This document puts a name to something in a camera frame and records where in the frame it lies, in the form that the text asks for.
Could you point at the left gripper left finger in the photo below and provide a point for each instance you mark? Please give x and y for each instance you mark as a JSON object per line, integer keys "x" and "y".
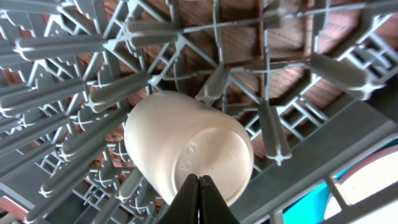
{"x": 184, "y": 207}

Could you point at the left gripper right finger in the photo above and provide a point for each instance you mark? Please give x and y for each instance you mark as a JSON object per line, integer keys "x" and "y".
{"x": 213, "y": 208}

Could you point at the white paper cup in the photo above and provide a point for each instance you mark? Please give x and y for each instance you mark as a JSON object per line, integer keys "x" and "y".
{"x": 169, "y": 136}

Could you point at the teal serving tray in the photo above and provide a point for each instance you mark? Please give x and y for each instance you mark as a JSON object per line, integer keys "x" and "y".
{"x": 319, "y": 204}

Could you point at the grey plastic dish rack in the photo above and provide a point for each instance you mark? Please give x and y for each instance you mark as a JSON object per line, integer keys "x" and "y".
{"x": 311, "y": 82}

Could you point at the large white plate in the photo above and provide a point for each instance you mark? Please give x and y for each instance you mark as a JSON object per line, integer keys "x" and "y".
{"x": 369, "y": 176}

